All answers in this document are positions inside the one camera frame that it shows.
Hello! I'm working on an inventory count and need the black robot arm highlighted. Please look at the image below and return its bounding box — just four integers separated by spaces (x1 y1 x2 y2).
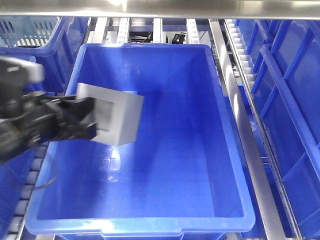
0 56 97 164

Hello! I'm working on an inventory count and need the blue target bin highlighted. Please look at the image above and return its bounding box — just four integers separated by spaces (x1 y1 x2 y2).
25 43 256 240

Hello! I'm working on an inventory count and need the blue bin on right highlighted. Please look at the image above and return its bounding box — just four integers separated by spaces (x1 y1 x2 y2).
235 19 320 240

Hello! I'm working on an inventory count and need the gray square hollow base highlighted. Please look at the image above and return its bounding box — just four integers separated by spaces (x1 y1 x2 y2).
76 83 145 146

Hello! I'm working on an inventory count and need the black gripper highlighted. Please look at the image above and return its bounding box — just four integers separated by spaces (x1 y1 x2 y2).
14 91 97 148

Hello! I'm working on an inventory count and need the light blue slotted basket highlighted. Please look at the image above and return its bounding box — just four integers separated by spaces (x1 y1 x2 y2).
0 16 61 48

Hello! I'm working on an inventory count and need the steel divider rail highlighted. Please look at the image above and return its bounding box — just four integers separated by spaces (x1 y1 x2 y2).
208 19 286 240

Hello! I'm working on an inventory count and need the stainless steel shelf frame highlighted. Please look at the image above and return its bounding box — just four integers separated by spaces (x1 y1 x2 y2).
0 0 320 20

